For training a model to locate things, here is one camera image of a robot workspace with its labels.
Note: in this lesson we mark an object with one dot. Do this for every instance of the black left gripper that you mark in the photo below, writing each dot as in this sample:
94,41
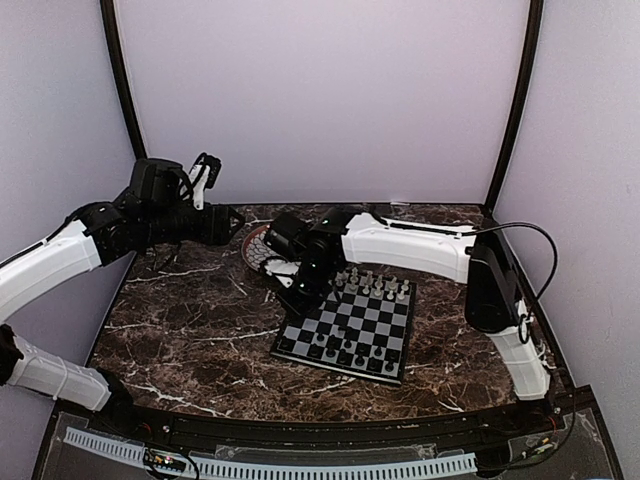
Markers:
215,229

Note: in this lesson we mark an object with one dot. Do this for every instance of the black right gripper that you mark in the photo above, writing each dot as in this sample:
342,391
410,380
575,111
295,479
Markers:
299,306

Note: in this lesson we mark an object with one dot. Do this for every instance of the black white chess board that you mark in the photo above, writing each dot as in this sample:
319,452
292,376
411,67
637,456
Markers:
362,329

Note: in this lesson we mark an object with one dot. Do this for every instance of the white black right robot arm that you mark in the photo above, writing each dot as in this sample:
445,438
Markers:
475,258

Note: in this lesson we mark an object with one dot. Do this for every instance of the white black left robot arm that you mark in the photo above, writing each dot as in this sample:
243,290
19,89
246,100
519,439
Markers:
93,237

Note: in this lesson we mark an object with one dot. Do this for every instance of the white queen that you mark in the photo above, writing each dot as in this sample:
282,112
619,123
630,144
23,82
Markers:
354,277

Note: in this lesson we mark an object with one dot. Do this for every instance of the floral patterned ceramic plate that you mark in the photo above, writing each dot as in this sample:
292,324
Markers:
255,252

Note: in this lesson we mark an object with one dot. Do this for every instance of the white king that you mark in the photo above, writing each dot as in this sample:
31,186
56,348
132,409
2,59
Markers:
369,277

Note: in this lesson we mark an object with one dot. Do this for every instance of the white far knight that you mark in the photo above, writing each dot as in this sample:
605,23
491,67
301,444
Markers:
393,284

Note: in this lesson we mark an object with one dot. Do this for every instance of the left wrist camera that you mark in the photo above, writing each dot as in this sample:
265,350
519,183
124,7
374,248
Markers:
156,181

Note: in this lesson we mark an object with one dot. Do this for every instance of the black left corner frame post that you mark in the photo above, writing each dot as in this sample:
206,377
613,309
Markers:
120,76

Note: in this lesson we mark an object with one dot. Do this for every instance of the black corner frame post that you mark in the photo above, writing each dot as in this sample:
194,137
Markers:
120,76
521,89

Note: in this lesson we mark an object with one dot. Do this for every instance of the white slotted cable duct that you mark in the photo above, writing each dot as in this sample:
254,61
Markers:
242,463

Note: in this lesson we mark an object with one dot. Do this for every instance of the black front frame rail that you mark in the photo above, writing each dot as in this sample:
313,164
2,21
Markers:
476,430

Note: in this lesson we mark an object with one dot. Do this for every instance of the black right corner frame post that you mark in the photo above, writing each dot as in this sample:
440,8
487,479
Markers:
521,89

